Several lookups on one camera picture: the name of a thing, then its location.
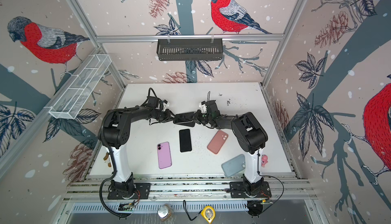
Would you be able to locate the salmon pink phone case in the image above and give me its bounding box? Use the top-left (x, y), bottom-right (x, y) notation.
top-left (207, 130), bottom-right (229, 154)

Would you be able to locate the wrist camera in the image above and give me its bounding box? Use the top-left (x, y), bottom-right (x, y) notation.
top-left (199, 101), bottom-right (207, 114)
top-left (160, 100), bottom-right (170, 111)

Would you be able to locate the silver round object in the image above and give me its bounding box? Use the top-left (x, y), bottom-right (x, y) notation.
top-left (157, 204), bottom-right (173, 222)

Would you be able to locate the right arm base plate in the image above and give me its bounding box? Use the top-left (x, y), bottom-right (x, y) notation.
top-left (226, 181), bottom-right (272, 199)

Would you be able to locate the yellow tape measure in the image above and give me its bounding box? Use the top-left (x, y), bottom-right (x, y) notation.
top-left (201, 206), bottom-right (216, 224)

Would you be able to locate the purple phone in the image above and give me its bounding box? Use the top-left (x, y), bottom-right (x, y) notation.
top-left (157, 142), bottom-right (172, 169)

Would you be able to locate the grey blue phone case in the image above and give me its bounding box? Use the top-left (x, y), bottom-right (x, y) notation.
top-left (221, 154), bottom-right (245, 177)

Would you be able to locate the pink toy figure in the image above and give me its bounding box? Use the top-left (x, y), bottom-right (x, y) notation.
top-left (261, 154), bottom-right (268, 168)

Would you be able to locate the white mesh tray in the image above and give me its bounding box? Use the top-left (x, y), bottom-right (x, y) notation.
top-left (49, 54), bottom-right (112, 119)

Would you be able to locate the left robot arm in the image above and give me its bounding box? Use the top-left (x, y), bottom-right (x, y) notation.
top-left (98, 88), bottom-right (175, 196)

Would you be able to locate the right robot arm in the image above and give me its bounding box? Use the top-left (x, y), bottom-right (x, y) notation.
top-left (192, 110), bottom-right (268, 197)

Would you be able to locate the black screen phone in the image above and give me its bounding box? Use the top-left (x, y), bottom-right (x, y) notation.
top-left (179, 129), bottom-right (192, 153)

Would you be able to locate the black wire basket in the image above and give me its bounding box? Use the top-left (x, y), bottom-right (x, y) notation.
top-left (156, 38), bottom-right (223, 61)

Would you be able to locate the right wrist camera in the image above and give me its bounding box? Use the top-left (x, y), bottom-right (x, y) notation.
top-left (199, 101), bottom-right (207, 114)

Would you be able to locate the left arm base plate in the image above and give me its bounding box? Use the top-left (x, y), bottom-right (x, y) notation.
top-left (108, 182), bottom-right (151, 200)

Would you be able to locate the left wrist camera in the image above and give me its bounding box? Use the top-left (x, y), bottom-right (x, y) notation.
top-left (160, 100), bottom-right (170, 111)

